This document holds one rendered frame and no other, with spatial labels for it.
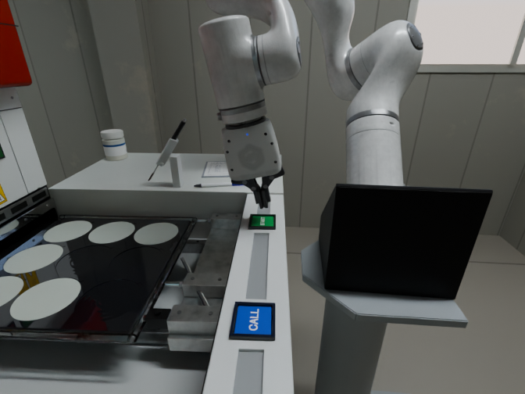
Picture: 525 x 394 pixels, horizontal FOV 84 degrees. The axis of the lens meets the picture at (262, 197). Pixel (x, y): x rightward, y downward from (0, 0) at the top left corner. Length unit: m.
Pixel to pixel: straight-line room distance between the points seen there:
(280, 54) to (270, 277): 0.34
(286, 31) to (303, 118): 1.73
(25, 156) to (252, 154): 0.58
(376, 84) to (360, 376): 0.73
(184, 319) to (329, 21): 0.70
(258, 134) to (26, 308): 0.48
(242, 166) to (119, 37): 1.83
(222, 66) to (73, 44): 2.20
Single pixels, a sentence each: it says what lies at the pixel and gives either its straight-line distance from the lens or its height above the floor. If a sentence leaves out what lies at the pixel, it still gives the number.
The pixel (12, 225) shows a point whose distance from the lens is 0.87.
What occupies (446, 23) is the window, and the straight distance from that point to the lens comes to 2.37.
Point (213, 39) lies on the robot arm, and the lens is 0.51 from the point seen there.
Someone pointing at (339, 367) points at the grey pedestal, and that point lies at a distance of 0.91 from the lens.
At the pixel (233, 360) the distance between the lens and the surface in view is 0.38.
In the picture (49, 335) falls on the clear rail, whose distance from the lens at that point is 0.57.
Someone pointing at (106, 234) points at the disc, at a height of 0.90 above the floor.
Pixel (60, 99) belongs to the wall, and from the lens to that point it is 2.79.
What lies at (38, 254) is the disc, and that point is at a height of 0.90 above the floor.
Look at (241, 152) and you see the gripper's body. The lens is 0.53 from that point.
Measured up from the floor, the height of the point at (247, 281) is 0.96.
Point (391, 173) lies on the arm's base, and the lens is 0.66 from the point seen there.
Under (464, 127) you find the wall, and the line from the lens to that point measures 2.54.
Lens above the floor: 1.26
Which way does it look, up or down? 24 degrees down
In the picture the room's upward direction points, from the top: straight up
